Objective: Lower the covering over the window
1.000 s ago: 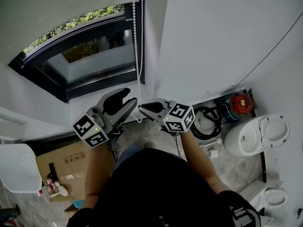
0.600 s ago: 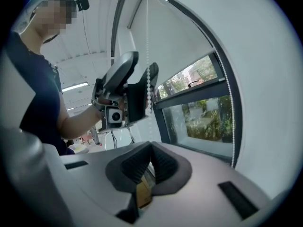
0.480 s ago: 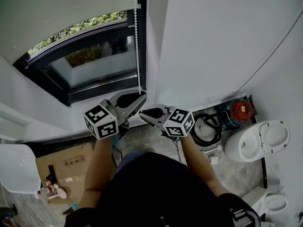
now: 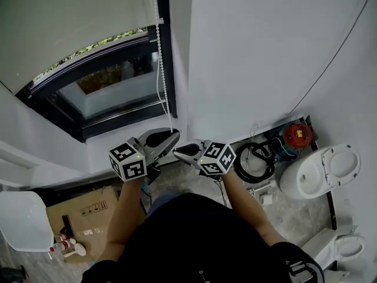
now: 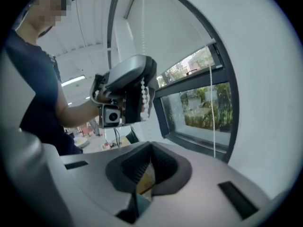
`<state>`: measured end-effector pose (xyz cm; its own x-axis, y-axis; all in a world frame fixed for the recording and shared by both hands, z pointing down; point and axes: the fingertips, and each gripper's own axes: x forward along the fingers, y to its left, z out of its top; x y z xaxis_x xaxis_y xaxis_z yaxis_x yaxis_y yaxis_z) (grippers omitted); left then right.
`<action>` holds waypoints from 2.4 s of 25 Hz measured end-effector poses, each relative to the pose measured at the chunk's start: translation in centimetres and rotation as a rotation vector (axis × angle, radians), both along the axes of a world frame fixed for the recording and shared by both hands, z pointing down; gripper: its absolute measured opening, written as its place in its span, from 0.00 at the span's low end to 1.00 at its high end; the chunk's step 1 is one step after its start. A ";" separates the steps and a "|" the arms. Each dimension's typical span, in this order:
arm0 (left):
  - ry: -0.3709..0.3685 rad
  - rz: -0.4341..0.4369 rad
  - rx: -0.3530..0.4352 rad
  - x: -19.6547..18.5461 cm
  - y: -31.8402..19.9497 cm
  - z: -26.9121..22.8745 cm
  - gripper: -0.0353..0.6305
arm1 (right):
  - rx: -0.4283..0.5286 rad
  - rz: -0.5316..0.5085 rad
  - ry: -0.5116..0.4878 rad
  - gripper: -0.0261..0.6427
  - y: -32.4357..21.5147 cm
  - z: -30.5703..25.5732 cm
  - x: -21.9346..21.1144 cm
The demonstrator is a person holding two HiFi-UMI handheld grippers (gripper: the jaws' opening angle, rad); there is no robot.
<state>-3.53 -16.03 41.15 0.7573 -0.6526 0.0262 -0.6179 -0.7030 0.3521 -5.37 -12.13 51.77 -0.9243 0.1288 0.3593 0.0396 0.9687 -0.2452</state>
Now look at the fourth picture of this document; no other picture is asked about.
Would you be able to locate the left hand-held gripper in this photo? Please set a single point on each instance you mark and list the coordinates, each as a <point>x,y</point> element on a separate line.
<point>126,161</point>

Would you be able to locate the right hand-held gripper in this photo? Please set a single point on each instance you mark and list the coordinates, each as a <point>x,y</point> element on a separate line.
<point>218,158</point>

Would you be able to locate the white roller blind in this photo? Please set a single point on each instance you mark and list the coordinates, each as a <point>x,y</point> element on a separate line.
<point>73,16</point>

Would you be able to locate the person's right forearm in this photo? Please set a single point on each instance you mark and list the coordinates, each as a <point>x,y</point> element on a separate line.
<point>244,205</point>

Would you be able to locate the person's left forearm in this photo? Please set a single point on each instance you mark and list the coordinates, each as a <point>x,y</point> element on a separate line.
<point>123,214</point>

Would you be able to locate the black framed window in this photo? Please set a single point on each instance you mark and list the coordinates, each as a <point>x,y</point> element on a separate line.
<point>123,122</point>

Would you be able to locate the white power strip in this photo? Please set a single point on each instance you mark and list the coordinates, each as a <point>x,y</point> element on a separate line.
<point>251,191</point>

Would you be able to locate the white toilet brush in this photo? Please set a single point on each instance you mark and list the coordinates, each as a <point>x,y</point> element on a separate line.
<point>271,184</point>

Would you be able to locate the person's dark shirt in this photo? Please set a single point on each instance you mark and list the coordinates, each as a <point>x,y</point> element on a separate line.
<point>200,246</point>

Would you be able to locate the printed cardboard box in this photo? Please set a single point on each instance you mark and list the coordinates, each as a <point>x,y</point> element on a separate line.
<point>88,217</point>

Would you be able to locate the red vacuum cleaner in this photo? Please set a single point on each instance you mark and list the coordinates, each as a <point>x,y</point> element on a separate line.
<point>297,134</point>

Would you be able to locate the green outdoor bushes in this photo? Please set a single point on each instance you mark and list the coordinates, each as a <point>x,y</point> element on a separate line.
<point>131,33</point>

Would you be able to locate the white round toilet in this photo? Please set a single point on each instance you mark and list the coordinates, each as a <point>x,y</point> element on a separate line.
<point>297,178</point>

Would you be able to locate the clear bottle red cap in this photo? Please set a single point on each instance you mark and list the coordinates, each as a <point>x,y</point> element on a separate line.
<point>63,244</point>

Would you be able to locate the white ceramic basin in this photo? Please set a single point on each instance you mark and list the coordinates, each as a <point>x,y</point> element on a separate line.
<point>23,220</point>

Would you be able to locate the white toilet with cistern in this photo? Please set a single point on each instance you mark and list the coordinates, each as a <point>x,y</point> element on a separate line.
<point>347,246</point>

